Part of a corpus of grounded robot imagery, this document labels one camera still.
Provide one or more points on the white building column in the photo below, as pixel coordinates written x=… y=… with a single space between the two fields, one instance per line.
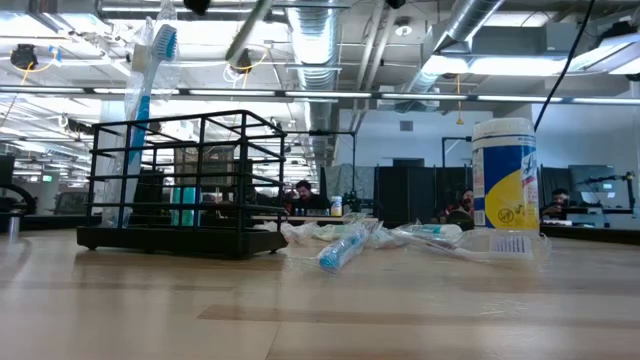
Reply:
x=112 y=165

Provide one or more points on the yellow blue disinfecting wipes canister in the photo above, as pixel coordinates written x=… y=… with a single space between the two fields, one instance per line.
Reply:
x=500 y=170

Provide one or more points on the long ceiling light strip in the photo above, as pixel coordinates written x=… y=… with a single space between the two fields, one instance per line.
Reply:
x=325 y=94

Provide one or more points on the white-bristled toothbrush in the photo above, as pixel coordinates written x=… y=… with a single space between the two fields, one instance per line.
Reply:
x=510 y=244

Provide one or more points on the straight silver ceiling duct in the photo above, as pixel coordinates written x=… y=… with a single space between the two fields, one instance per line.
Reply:
x=312 y=40

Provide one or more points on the blue white toothbrush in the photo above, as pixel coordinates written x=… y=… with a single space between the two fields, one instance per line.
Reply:
x=435 y=231

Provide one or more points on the clear plastic cup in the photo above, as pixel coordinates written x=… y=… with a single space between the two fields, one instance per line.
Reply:
x=165 y=45

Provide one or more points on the small background wipes canister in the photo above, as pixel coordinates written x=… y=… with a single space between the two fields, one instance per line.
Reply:
x=336 y=206

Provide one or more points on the angled silver ceiling duct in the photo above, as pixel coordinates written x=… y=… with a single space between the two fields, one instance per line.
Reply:
x=465 y=20

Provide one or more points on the black partition panels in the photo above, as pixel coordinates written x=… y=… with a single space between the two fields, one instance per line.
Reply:
x=410 y=192

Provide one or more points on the person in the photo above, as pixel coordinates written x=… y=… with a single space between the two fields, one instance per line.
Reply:
x=462 y=205
x=307 y=197
x=559 y=202

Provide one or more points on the black background stand frame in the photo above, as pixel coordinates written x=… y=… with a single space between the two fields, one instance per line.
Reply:
x=353 y=160

